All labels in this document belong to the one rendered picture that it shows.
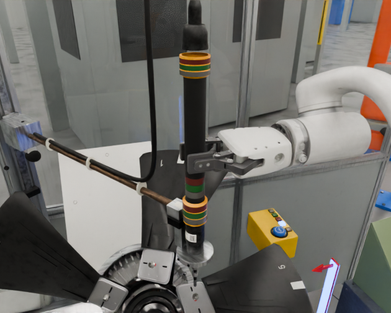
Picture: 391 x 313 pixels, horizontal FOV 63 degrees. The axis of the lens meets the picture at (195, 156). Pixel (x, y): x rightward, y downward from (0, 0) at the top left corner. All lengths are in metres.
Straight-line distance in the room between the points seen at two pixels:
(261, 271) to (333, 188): 1.11
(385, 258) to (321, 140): 0.58
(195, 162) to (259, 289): 0.38
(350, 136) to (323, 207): 1.29
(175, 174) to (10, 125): 0.48
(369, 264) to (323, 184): 0.73
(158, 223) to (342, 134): 0.41
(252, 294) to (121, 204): 0.42
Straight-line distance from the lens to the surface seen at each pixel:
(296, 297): 0.80
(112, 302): 0.72
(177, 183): 0.72
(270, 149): 0.51
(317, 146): 0.57
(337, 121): 0.60
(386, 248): 1.08
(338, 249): 2.20
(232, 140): 0.52
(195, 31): 0.44
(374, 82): 0.54
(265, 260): 0.82
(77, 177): 0.94
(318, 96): 0.59
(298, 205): 1.76
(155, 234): 0.71
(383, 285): 1.13
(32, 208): 0.66
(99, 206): 0.92
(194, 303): 0.72
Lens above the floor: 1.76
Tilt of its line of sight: 27 degrees down
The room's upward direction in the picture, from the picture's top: straight up
